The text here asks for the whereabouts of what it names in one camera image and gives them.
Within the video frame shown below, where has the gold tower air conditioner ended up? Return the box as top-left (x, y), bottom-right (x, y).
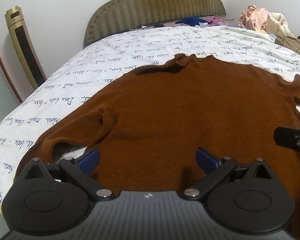
top-left (4, 6), bottom-right (47, 89)

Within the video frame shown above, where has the white script-printed bed sheet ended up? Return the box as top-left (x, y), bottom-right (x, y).
top-left (0, 25), bottom-right (300, 205)

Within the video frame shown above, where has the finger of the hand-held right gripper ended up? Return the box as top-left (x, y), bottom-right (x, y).
top-left (274, 126), bottom-right (300, 155)

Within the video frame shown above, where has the brown knit sweater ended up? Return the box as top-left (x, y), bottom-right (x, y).
top-left (14, 53), bottom-right (300, 240)

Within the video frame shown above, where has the purple cloth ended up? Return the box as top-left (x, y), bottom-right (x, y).
top-left (205, 16), bottom-right (230, 27)

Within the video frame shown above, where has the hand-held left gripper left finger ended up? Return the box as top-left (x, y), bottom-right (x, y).
top-left (24, 148), bottom-right (115, 202)

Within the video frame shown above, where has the cream cloth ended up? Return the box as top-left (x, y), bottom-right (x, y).
top-left (261, 12), bottom-right (290, 39)

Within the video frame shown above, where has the olive padded headboard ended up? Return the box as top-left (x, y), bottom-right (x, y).
top-left (83, 0), bottom-right (226, 48)

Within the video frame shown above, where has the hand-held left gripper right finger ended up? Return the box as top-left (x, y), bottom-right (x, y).
top-left (184, 148), bottom-right (273, 202)

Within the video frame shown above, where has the pink clothes pile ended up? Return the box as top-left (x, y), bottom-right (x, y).
top-left (239, 4), bottom-right (269, 30)

